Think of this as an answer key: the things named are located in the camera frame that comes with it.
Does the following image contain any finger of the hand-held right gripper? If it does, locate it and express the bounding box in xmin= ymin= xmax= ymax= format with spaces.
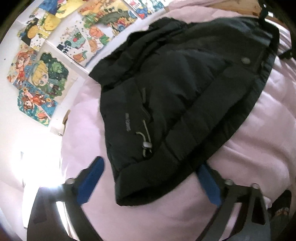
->
xmin=279 ymin=48 xmax=296 ymax=60

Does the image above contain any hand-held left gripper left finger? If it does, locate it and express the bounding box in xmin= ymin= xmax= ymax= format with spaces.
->
xmin=26 ymin=156 xmax=105 ymax=241

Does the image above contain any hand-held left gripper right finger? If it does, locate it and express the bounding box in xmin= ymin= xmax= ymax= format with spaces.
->
xmin=196 ymin=163 xmax=271 ymax=241

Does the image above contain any black puffer jacket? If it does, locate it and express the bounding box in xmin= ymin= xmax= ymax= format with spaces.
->
xmin=88 ymin=16 xmax=281 ymax=207

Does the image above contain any pink duvet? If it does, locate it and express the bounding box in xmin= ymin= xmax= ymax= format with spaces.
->
xmin=59 ymin=0 xmax=296 ymax=241

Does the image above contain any black slipper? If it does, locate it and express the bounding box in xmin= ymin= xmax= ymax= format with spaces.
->
xmin=268 ymin=190 xmax=292 ymax=224

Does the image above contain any orange-haired girl blue drawing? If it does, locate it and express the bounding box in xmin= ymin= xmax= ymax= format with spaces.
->
xmin=17 ymin=86 xmax=59 ymax=127

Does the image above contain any blonde character drawing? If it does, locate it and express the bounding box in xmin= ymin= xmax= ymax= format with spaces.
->
xmin=30 ymin=52 xmax=77 ymax=103

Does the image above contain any swimming girl drawing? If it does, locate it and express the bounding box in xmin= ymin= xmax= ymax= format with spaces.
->
xmin=6 ymin=45 xmax=39 ymax=89

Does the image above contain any oranges and cup drawing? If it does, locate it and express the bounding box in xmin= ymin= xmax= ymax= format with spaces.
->
xmin=56 ymin=20 xmax=112 ymax=68

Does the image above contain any dragon and buildings drawing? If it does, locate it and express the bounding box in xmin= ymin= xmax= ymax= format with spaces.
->
xmin=124 ymin=0 xmax=172 ymax=19

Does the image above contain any sunflower drawing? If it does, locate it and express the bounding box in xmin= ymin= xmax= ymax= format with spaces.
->
xmin=17 ymin=9 xmax=63 ymax=51

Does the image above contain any landscape drawing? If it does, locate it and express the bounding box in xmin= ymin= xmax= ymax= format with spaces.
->
xmin=78 ymin=0 xmax=137 ymax=36

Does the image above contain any fish drawing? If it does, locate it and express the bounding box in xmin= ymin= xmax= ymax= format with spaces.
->
xmin=42 ymin=0 xmax=84 ymax=18

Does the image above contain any wooden bed frame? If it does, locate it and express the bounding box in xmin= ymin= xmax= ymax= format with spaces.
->
xmin=203 ymin=0 xmax=263 ymax=16

